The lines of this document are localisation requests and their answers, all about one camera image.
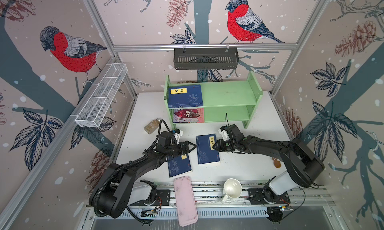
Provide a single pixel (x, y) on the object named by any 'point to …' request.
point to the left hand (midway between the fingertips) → (192, 148)
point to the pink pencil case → (186, 207)
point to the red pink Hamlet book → (188, 115)
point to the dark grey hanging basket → (205, 58)
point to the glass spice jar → (152, 125)
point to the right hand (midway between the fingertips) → (214, 148)
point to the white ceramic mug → (232, 188)
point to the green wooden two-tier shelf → (227, 101)
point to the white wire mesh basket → (101, 94)
